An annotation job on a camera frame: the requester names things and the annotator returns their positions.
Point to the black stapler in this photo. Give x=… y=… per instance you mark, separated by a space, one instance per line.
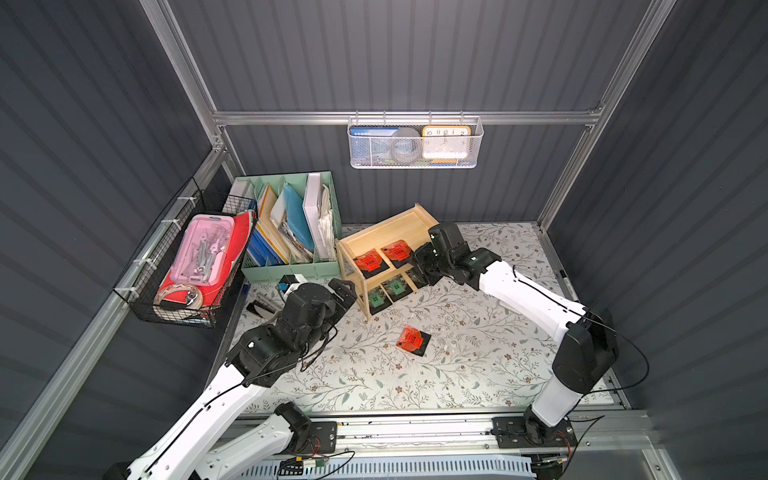
x=263 y=311

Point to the clear tape roll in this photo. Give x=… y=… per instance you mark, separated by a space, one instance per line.
x=181 y=296

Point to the green tea bag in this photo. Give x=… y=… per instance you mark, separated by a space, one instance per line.
x=417 y=278
x=378 y=300
x=397 y=288

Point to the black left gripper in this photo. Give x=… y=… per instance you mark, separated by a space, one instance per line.
x=339 y=294

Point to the wooden two-tier shelf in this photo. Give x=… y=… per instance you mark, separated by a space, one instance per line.
x=411 y=225

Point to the yellow white clock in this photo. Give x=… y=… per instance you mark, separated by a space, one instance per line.
x=446 y=142

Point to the grey tape roll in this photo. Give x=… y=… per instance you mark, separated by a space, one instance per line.
x=406 y=146

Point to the black marker pen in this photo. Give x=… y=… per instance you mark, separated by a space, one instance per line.
x=564 y=277

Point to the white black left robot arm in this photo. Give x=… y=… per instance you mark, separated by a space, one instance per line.
x=188 y=450

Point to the red tea bag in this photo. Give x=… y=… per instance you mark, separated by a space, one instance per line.
x=414 y=341
x=398 y=253
x=371 y=263

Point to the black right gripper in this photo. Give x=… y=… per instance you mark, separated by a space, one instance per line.
x=424 y=264

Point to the pink plastic case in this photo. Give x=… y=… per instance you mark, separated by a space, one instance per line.
x=200 y=257

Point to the white wire wall basket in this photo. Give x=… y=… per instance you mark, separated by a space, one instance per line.
x=418 y=123

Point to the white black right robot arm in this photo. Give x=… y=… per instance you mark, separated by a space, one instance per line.
x=586 y=344

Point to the green file organizer box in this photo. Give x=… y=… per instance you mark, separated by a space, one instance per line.
x=296 y=227

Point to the blue box in wall basket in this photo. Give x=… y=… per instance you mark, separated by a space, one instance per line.
x=370 y=146

